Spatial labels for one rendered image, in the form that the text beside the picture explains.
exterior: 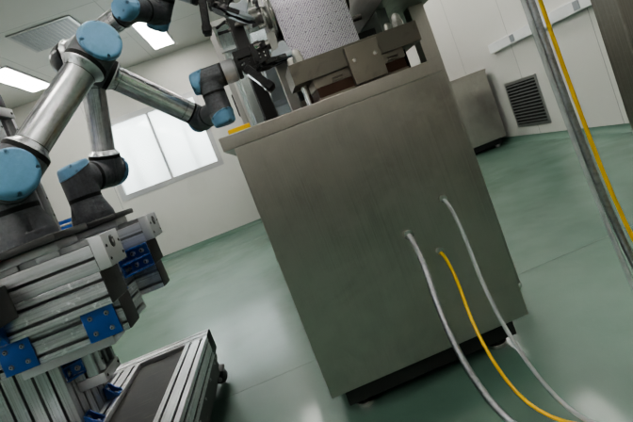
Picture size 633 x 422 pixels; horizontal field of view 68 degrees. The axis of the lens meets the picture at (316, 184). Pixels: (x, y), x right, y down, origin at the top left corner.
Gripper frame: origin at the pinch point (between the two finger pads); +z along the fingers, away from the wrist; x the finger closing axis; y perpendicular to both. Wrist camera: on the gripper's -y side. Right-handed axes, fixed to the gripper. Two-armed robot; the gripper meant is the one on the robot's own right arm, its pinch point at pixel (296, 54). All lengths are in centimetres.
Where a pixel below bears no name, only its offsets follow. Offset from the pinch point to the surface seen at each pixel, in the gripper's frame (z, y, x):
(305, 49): 3.4, 0.4, -0.3
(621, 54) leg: 46, -34, -74
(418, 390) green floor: -4, -109, -22
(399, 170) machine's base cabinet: 12, -45, -26
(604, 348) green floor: 45, -109, -40
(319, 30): 10.0, 4.6, -0.2
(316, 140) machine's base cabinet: -6.9, -29.1, -26.0
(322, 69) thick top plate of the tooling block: 2.7, -10.4, -20.0
